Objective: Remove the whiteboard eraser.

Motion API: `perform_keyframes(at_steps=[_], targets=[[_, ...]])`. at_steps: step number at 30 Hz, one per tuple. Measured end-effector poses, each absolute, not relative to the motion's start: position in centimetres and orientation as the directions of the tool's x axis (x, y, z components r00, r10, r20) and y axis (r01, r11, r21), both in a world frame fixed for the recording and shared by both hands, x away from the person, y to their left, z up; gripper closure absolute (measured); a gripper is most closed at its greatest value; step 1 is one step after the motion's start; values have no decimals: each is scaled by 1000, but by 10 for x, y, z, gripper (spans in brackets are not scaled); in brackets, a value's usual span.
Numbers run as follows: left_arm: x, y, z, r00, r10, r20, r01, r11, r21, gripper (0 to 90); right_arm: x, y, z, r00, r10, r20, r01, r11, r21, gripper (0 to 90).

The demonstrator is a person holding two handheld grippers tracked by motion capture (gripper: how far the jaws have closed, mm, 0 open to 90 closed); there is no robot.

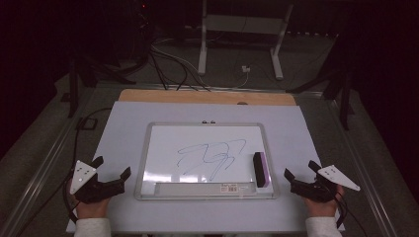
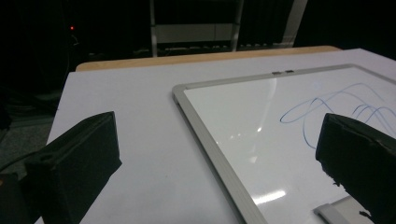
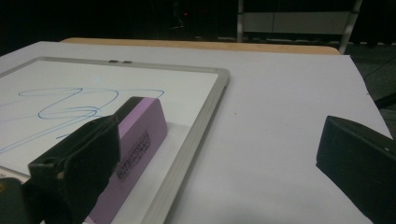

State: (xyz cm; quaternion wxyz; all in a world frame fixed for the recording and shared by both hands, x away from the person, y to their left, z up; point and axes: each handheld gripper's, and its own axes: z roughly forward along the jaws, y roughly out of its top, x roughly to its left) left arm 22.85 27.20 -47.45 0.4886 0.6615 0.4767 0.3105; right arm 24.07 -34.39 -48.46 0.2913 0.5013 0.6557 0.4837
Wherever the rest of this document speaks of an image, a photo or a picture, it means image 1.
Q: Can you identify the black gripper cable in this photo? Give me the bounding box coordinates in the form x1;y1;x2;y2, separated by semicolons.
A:
335;192;370;237
61;107;114;225

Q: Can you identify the metal floor rail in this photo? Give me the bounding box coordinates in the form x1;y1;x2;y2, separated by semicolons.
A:
0;86;100;237
324;95;399;237

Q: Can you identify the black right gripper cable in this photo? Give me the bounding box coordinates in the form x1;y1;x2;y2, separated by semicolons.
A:
335;192;370;237

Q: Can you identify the person's left hand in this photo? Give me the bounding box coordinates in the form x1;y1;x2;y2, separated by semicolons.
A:
67;189;112;220

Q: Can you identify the black tripod stand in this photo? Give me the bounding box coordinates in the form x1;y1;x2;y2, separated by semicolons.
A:
60;57;137;119
285;63;357;131

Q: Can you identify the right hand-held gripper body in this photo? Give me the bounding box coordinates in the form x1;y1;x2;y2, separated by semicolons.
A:
291;164;362;203

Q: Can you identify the large white table sheet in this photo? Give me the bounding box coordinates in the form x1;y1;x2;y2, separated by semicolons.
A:
65;100;346;234

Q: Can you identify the black and purple whiteboard eraser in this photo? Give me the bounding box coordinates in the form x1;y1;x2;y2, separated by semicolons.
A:
252;151;273;189

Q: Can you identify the white plug with cable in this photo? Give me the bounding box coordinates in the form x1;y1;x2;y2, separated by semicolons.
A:
210;64;252;91

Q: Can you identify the black square floor plate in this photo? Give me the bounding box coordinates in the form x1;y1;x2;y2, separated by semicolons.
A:
76;117;99;131

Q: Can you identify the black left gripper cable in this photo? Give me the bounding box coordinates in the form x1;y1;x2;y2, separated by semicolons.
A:
61;107;114;225

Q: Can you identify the silver-framed whiteboard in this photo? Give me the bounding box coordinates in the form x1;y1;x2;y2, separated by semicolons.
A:
133;121;280;201

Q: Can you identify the bundle of black floor cables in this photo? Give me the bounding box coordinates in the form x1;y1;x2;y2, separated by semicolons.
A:
129;33;211;93

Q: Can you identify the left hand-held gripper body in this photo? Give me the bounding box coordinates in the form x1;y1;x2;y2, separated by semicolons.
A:
69;160;126;203

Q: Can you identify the person's right hand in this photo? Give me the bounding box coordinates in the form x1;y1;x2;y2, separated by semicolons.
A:
303;185;346;218

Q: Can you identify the white metal stand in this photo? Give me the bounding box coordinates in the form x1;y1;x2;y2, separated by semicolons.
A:
197;0;294;81

